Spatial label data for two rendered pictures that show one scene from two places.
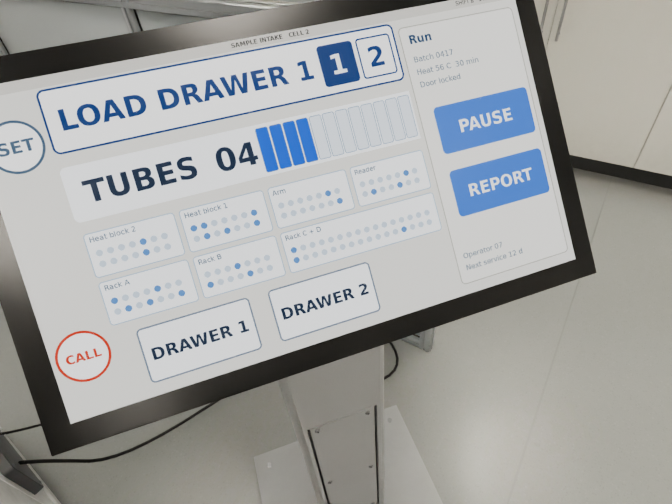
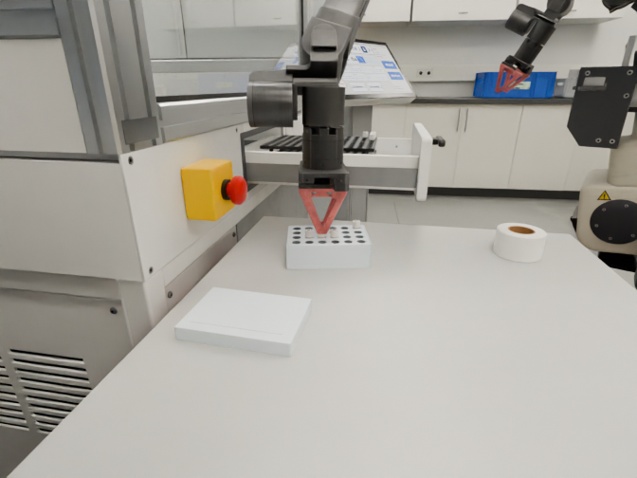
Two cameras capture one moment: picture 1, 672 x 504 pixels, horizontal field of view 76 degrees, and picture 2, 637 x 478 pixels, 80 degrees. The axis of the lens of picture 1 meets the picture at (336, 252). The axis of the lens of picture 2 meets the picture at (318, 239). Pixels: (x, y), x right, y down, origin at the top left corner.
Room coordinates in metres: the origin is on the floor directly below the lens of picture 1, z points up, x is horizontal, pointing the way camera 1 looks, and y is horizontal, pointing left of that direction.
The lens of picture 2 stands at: (-1.12, 1.08, 1.01)
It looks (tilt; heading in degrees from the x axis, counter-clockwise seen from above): 22 degrees down; 330
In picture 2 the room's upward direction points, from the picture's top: straight up
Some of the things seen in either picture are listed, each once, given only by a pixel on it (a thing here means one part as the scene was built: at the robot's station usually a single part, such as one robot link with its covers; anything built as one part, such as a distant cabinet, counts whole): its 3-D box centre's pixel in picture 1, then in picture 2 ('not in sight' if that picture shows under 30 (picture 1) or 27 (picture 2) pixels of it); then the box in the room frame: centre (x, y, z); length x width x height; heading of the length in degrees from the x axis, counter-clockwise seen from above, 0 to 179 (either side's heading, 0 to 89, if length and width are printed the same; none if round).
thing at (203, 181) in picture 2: not in sight; (211, 189); (-0.59, 0.95, 0.88); 0.07 x 0.05 x 0.07; 140
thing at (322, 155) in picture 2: not in sight; (322, 153); (-0.66, 0.81, 0.92); 0.10 x 0.07 x 0.07; 152
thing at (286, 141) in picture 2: not in sight; (322, 156); (-0.41, 0.66, 0.87); 0.22 x 0.18 x 0.06; 50
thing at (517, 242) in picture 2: not in sight; (518, 242); (-0.80, 0.53, 0.78); 0.07 x 0.07 x 0.04
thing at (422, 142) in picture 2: not in sight; (418, 156); (-0.54, 0.51, 0.87); 0.29 x 0.02 x 0.11; 140
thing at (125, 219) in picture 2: not in sight; (89, 144); (0.01, 1.09, 0.87); 1.02 x 0.95 x 0.14; 140
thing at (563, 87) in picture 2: not in sight; (581, 87); (0.96, -2.97, 0.99); 0.40 x 0.31 x 0.17; 53
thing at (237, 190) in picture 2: not in sight; (234, 190); (-0.61, 0.92, 0.88); 0.04 x 0.03 x 0.04; 140
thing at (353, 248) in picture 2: not in sight; (327, 246); (-0.66, 0.80, 0.78); 0.12 x 0.08 x 0.04; 62
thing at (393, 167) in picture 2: not in sight; (318, 157); (-0.40, 0.66, 0.86); 0.40 x 0.26 x 0.06; 50
